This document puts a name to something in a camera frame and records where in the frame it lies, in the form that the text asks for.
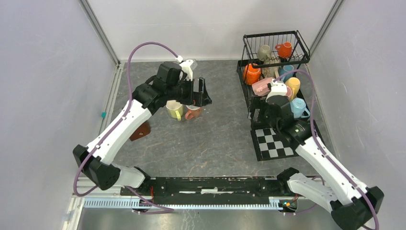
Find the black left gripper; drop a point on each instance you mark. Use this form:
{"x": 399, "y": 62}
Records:
{"x": 195, "y": 98}

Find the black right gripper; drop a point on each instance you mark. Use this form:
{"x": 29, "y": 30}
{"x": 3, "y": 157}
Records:
{"x": 255, "y": 103}

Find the salmon floral mug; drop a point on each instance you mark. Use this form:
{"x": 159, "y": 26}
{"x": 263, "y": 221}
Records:
{"x": 193, "y": 112}

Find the pink patterned mug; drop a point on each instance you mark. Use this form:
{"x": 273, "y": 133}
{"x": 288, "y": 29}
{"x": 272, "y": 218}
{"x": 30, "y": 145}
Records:
{"x": 289, "y": 93}

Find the light blue hexagonal mug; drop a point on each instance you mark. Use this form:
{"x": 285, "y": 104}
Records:
{"x": 299, "y": 109}

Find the light pink hexagonal mug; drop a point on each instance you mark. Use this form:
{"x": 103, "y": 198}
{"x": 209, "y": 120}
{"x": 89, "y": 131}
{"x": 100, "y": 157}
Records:
{"x": 260, "y": 88}

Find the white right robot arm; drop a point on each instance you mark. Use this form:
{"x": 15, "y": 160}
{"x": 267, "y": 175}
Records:
{"x": 350, "y": 202}

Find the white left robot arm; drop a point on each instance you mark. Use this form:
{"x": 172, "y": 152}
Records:
{"x": 95, "y": 159}

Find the orange ribbed mug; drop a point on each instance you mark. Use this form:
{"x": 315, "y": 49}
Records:
{"x": 251, "y": 74}

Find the pale yellow mug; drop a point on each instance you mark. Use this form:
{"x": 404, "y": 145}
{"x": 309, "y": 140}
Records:
{"x": 175, "y": 109}

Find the checkerboard calibration board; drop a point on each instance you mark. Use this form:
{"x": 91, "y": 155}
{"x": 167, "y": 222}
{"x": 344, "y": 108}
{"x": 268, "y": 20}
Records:
{"x": 268, "y": 146}

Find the teal blue mug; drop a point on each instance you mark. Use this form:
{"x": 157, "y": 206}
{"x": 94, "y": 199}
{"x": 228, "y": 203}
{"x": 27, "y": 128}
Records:
{"x": 284, "y": 69}

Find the beige grey mug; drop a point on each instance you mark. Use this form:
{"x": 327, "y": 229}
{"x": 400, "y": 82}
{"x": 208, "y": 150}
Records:
{"x": 264, "y": 53}

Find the small orange cup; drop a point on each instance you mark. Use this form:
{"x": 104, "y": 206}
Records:
{"x": 284, "y": 50}

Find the brown wedge block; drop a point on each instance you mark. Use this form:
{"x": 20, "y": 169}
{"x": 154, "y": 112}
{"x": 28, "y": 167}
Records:
{"x": 143, "y": 130}

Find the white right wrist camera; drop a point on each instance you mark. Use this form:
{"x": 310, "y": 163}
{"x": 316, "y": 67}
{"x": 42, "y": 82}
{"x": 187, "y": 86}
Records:
{"x": 277, "y": 88}

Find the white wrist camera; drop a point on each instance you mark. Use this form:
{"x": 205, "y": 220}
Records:
{"x": 187, "y": 66}
{"x": 277, "y": 88}

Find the black wire dish rack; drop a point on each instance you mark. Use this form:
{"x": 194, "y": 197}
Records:
{"x": 300, "y": 56}

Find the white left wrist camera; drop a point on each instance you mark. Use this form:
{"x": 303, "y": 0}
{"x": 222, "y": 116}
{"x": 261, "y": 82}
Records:
{"x": 187, "y": 66}

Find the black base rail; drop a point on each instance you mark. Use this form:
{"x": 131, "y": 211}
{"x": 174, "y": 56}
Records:
{"x": 249, "y": 190}

